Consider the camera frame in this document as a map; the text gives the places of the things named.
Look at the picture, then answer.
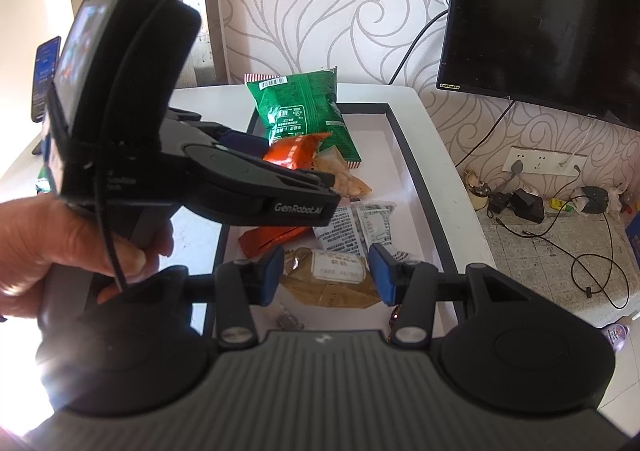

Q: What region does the cream cup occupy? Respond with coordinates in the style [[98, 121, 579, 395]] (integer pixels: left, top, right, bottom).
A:
[[462, 170, 493, 210]]

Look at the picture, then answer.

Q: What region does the black floor cable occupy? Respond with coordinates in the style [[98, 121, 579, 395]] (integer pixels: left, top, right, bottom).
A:
[[497, 213, 632, 310]]

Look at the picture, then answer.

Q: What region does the brown pastry packet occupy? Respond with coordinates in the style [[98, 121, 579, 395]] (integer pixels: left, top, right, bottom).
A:
[[277, 247, 383, 310]]

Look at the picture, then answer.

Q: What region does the orange peanut snack bag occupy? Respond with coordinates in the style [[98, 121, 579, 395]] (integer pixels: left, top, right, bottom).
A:
[[262, 132, 373, 198]]

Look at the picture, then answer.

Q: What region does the black charger block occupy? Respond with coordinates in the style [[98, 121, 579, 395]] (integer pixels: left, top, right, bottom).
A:
[[512, 188, 545, 224]]

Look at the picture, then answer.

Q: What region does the purple bottle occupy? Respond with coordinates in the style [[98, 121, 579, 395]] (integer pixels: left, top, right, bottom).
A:
[[600, 323, 632, 353]]

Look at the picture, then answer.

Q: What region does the black television cable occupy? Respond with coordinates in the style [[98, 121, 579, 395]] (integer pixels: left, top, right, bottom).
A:
[[389, 8, 449, 86]]

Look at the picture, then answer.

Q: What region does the person's left hand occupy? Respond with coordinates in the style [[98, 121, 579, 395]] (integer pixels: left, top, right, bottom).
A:
[[0, 191, 175, 316]]

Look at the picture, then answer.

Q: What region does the red snack packet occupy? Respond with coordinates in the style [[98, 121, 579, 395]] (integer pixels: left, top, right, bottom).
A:
[[238, 226, 313, 259]]

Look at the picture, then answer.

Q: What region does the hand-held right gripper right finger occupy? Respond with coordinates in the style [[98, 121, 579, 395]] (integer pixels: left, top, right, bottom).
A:
[[367, 242, 531, 349]]

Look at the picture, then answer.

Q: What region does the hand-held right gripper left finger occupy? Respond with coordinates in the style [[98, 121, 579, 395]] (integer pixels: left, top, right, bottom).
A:
[[150, 247, 287, 350]]

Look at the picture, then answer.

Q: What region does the pink white snack packet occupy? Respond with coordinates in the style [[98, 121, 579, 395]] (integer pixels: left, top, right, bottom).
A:
[[350, 201, 408, 263]]

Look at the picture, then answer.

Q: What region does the black power adapter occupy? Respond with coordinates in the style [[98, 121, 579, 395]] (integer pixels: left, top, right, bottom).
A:
[[487, 191, 511, 218]]

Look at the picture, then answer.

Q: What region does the black television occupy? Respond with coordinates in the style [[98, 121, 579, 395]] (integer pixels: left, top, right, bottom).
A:
[[436, 0, 640, 132]]

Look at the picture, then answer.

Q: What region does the clear packet with round candies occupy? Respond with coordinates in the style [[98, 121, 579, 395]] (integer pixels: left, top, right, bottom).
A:
[[272, 306, 306, 331]]

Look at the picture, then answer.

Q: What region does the white power strip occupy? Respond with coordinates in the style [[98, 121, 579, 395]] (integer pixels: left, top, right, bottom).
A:
[[502, 147, 587, 176]]

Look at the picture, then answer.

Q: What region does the black smartphone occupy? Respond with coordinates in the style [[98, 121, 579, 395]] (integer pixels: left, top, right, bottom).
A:
[[31, 36, 62, 122]]

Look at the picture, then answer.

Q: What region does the round black device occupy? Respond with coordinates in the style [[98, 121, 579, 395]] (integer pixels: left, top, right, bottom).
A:
[[580, 186, 609, 214]]

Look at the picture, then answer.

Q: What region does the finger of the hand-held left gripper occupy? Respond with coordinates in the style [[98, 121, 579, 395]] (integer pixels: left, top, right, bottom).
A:
[[167, 107, 272, 158], [259, 158, 337, 194]]

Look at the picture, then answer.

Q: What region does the grey framed tray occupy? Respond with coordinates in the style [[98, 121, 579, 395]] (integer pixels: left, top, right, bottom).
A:
[[202, 102, 463, 337]]

